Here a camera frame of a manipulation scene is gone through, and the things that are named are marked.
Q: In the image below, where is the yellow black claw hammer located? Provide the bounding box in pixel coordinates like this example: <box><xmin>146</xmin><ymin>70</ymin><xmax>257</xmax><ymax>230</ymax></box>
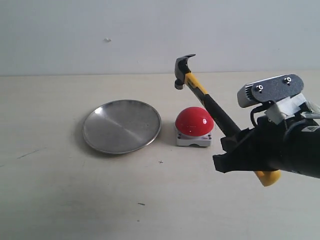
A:
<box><xmin>174</xmin><ymin>53</ymin><xmax>281</xmax><ymax>187</ymax></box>

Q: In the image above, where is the round steel plate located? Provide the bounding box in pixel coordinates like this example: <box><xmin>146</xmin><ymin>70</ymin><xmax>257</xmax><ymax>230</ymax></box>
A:
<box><xmin>82</xmin><ymin>99</ymin><xmax>162</xmax><ymax>155</ymax></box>

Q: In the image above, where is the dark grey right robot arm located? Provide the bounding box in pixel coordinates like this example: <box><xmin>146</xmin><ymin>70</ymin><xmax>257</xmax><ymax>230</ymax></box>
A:
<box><xmin>212</xmin><ymin>116</ymin><xmax>320</xmax><ymax>178</ymax></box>

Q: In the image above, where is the red dome push button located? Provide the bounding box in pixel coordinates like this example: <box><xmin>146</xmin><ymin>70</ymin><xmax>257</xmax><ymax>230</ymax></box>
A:
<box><xmin>174</xmin><ymin>106</ymin><xmax>215</xmax><ymax>148</ymax></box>

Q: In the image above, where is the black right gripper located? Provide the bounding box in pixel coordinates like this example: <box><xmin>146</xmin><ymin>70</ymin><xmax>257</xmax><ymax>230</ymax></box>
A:
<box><xmin>212</xmin><ymin>116</ymin><xmax>295</xmax><ymax>173</ymax></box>

